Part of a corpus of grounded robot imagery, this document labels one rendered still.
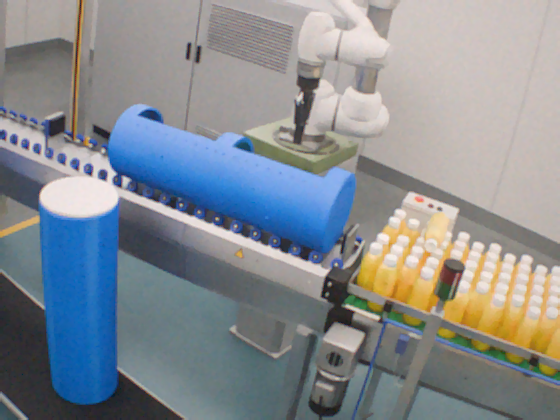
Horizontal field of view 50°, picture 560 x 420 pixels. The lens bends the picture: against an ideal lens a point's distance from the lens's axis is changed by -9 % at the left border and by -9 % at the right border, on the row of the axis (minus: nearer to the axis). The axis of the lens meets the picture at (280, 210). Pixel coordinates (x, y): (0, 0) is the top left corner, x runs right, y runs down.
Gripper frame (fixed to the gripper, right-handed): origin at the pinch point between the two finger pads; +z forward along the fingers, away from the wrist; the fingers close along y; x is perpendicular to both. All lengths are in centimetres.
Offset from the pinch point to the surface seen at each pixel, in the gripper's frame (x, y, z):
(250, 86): -97, -162, 45
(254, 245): -4.6, 11.4, 39.4
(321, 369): 34, 35, 59
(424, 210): 44, -24, 23
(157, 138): -48, 11, 13
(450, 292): 64, 39, 14
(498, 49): 37, -265, -2
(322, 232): 18.8, 14.2, 23.8
